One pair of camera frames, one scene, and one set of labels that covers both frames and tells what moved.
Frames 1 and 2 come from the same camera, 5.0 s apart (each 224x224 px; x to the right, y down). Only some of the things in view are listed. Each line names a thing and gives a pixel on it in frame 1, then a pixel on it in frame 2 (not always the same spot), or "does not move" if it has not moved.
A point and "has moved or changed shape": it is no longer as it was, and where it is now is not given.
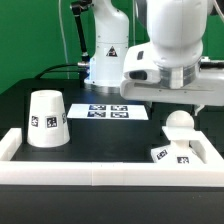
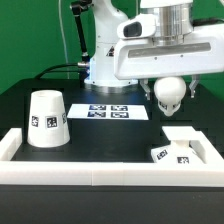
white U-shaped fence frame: x=110 y=173 does not move
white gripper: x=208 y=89 → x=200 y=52
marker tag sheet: x=108 y=111 does not move
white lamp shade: x=48 y=121 does not move
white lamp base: x=186 y=146 does not move
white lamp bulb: x=180 y=118 has moved or changed shape
